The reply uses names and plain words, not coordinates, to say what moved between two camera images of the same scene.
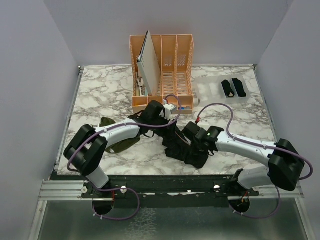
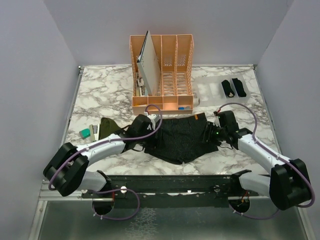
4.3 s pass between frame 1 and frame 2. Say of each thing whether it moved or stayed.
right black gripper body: moved
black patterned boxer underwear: moved
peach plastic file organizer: stayed
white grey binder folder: stayed
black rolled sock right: stayed
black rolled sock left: stayed
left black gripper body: moved
